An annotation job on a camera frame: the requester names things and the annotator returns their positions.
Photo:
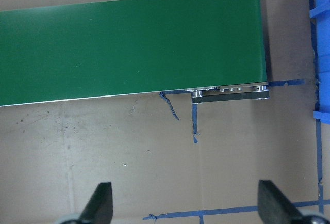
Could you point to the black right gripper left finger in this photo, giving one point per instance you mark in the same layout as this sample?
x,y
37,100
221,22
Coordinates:
x,y
99,208

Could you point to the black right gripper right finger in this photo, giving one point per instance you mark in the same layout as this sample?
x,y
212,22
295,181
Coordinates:
x,y
274,207

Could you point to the green conveyor belt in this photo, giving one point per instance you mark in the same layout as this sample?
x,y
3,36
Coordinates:
x,y
123,47

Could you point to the blue right plastic bin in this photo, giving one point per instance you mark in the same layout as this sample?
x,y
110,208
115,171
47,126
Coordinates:
x,y
320,13

